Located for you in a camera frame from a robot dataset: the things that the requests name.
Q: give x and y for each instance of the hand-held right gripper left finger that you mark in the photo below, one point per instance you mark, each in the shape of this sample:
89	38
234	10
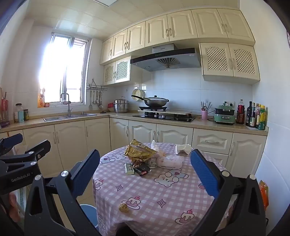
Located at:
87	172

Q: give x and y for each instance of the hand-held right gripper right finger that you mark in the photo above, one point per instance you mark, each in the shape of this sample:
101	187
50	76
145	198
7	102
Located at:
204	172

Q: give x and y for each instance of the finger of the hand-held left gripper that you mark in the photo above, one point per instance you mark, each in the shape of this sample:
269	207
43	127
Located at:
43	146
13	140

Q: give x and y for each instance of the blue trash bin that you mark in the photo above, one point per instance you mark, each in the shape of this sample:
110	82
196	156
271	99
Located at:
89	214

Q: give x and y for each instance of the tan paper ball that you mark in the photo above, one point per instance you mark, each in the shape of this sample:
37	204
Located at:
124	207

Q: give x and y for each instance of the person's left hand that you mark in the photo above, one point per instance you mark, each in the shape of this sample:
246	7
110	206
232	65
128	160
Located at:
14	206

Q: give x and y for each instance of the small dark jar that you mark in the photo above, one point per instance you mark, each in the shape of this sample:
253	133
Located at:
26	115

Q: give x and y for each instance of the cream lower cabinets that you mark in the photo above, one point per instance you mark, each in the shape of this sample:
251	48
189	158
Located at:
74	140

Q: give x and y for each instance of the cream cabinets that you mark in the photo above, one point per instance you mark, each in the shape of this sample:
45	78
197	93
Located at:
181	27
74	140

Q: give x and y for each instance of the pink chopstick drainer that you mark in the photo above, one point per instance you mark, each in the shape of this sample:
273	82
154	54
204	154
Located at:
4	109

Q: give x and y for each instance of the pinkish clear plastic bag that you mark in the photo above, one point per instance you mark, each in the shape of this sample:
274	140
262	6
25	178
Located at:
170	161

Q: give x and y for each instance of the steel sink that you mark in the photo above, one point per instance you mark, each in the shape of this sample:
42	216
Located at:
68	117

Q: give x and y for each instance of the white green wrapper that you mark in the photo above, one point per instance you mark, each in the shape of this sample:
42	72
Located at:
128	169

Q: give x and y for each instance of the orange bottle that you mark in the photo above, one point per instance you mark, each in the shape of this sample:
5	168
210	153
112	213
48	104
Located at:
40	101

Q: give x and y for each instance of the pink checked tablecloth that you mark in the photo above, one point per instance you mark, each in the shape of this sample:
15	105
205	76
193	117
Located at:
158	188

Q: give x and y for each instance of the metal faucet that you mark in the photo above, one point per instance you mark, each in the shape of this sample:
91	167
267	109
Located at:
68	104

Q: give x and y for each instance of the clear plastic wrapper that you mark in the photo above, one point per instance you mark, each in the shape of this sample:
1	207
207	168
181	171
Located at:
150	163

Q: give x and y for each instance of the gold snack bag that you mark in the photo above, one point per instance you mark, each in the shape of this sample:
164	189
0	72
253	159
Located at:
138	152

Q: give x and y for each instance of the green multi cooker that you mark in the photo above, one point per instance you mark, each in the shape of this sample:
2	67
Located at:
223	118

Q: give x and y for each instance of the pink utensil holder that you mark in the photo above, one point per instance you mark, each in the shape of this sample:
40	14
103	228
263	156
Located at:
204	114

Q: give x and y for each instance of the orange package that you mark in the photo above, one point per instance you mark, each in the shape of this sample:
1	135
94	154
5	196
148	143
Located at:
263	192

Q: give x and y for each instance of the hanging metal spatula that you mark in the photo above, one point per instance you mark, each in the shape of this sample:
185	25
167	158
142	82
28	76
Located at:
90	104

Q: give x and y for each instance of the dark sauce jar red lid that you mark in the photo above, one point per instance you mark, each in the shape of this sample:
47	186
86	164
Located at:
240	114

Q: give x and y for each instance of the hanging metal ladle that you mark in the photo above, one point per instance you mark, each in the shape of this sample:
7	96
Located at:
100	104
97	99

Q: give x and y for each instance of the black gas stove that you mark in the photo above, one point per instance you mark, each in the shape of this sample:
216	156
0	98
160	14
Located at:
163	116

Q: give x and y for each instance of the red container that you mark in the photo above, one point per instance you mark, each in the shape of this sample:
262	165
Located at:
110	105

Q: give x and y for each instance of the steel steamer pot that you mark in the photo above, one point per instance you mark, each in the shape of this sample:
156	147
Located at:
121	106

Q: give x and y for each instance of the dark glass bottle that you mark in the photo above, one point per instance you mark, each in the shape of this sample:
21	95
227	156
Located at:
248	113
253	116

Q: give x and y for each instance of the green label bottle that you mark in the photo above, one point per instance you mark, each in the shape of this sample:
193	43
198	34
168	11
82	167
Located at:
262	119

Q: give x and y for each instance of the kitchen window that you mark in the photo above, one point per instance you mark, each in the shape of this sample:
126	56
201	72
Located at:
61	68

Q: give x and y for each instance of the metal utensil rack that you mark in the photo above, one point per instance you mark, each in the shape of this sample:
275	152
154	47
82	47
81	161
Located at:
97	87

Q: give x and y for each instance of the black wok with lid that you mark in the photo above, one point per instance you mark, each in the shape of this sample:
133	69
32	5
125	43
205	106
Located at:
156	102

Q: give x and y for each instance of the cream colander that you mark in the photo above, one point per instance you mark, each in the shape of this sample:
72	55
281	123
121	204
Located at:
137	92

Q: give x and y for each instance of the grey range hood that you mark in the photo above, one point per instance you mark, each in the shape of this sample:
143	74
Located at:
165	59

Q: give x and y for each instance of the cream upper cabinets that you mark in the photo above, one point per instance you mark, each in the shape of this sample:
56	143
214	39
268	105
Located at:
181	27

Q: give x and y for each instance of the ceiling light panel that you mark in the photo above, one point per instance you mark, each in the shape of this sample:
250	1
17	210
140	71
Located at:
106	2

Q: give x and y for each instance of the white wall socket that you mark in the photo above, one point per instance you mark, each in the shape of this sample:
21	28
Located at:
227	104

